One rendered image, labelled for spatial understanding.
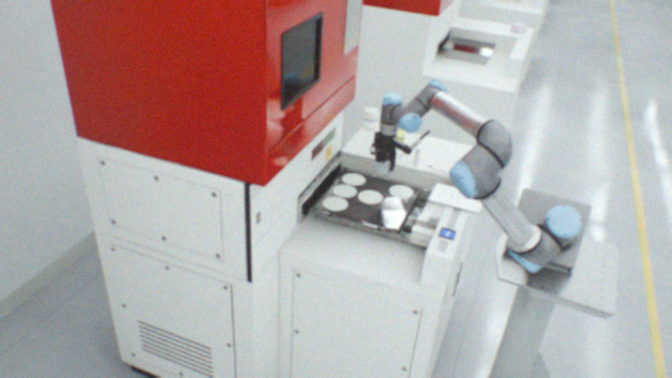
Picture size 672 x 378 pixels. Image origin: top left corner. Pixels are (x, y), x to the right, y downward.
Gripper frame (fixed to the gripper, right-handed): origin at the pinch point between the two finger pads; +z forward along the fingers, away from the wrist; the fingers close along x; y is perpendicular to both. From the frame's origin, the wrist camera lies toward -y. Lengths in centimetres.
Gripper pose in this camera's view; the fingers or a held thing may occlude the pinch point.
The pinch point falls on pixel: (387, 175)
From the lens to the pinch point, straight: 231.4
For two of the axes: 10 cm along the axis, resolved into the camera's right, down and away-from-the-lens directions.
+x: 3.4, 5.2, -7.8
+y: -9.4, 1.4, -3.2
